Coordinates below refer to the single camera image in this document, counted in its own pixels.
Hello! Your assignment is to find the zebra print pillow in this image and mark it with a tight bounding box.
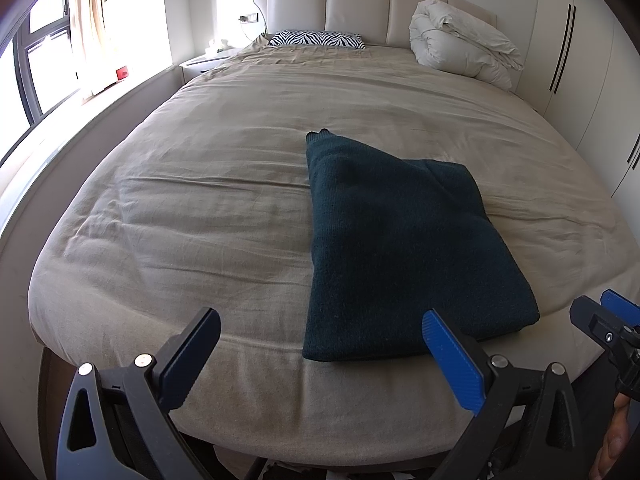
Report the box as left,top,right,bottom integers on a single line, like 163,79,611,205
268,30,366,50

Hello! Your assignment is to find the person's right hand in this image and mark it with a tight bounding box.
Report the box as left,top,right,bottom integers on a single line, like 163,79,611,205
588,391,634,480

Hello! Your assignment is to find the black framed window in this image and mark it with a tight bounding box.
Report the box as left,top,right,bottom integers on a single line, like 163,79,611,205
0,0,84,132

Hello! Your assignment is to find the white wardrobe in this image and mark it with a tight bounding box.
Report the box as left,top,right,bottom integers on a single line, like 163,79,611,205
515,0,640,202

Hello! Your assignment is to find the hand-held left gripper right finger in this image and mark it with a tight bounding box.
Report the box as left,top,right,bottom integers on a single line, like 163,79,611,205
422,308,583,480

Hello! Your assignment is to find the beige curtain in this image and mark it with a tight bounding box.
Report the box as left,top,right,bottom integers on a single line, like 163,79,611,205
70,0,109,97

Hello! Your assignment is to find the bed with beige sheet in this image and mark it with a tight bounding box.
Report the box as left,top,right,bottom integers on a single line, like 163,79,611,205
27,42,640,477

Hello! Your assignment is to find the white nightstand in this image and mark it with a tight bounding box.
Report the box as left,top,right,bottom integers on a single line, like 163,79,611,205
179,51,237,84

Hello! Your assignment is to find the beige padded headboard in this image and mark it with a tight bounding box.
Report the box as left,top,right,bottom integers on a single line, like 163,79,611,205
254,0,499,52

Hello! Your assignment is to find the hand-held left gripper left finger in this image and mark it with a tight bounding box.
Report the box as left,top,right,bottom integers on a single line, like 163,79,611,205
56,307,222,480

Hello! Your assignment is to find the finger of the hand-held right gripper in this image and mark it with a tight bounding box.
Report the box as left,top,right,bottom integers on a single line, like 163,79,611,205
600,288,640,329
570,295,627,357

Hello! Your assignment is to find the dark green sweater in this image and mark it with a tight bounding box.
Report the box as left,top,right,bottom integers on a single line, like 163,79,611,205
302,129,541,363

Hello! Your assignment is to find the white folded duvet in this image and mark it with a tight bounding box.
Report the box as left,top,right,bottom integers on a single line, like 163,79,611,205
409,0,525,92

